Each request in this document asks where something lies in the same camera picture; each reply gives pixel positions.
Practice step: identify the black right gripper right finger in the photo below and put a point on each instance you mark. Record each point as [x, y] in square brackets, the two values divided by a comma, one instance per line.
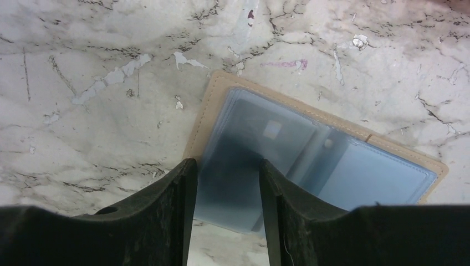
[302, 229]

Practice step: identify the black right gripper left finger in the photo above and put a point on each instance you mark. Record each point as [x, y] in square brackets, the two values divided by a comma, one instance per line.
[151, 227]

